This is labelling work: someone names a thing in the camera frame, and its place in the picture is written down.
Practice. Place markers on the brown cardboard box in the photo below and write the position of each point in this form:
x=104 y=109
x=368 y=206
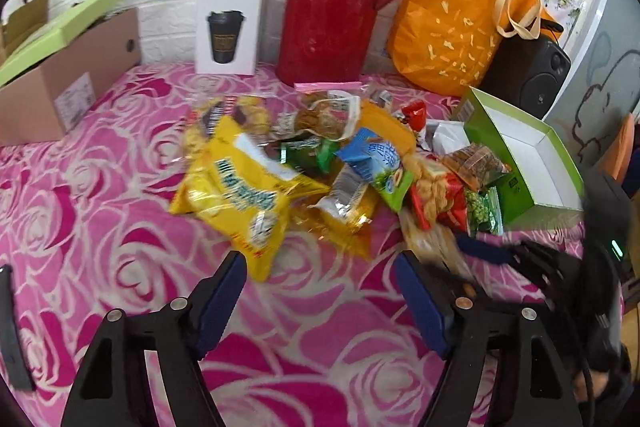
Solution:
x=50 y=98

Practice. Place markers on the clear brown nut packet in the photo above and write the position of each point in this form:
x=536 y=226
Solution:
x=476 y=165

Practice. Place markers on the orange tote bag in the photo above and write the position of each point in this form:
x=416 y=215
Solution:
x=448 y=46

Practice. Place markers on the green pea snack packet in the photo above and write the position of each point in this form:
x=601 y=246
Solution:
x=483 y=212

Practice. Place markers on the pink plum melon-seed bag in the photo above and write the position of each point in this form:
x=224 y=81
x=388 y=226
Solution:
x=332 y=114

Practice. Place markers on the orange snack packet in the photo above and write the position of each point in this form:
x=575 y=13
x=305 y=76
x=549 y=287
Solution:
x=387 y=126

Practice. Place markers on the orange chair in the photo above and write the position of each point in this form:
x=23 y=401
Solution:
x=616 y=159

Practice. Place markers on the green box lid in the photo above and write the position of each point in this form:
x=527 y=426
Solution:
x=54 y=36

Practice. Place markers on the green candy packet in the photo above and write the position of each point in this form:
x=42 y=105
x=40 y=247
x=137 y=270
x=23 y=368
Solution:
x=312 y=155

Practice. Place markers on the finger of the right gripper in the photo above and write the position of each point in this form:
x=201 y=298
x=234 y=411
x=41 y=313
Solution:
x=550 y=275
x=521 y=255

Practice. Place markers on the person's right hand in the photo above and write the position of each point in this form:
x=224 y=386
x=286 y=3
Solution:
x=598 y=383

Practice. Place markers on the green gift box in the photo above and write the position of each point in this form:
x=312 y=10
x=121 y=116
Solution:
x=544 y=189

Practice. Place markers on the red candy wrapper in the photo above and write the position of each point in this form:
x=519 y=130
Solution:
x=413 y=116

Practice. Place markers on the large yellow chip bag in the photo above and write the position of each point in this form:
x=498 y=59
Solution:
x=234 y=187

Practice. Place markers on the white coffee cup box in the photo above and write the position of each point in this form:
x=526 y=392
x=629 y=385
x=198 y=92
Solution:
x=226 y=36

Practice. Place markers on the blue plum snack packet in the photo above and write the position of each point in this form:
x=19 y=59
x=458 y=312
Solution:
x=376 y=161

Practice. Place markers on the yellow barcode snack bag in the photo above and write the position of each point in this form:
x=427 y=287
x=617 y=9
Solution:
x=343 y=217

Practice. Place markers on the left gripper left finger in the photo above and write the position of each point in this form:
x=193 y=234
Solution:
x=112 y=388

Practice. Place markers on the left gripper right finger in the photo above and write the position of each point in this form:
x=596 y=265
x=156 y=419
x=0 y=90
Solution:
x=463 y=326

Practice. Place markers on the black speaker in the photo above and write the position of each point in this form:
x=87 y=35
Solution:
x=529 y=73

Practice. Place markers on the red peanut snack packet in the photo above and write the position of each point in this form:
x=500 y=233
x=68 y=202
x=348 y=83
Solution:
x=436 y=193

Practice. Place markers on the white foil packet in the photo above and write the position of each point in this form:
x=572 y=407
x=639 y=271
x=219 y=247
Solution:
x=444 y=137

